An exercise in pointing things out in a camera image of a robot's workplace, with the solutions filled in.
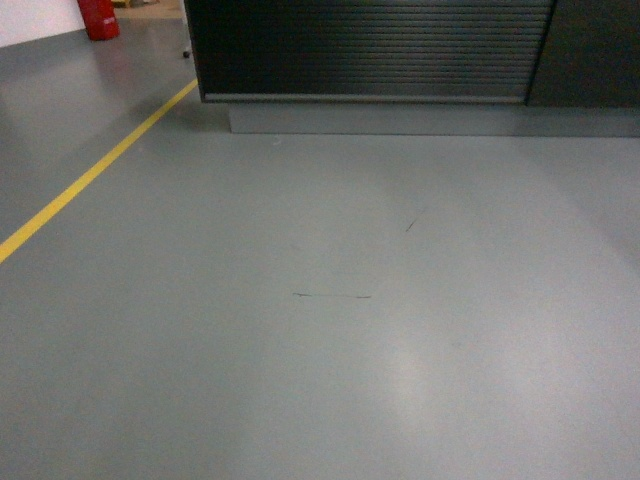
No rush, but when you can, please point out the black checkout counter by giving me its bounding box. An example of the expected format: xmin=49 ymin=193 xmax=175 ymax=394
xmin=185 ymin=1 xmax=639 ymax=138

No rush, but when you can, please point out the red fire extinguisher box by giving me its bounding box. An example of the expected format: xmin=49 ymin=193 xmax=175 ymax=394
xmin=77 ymin=0 xmax=120 ymax=41

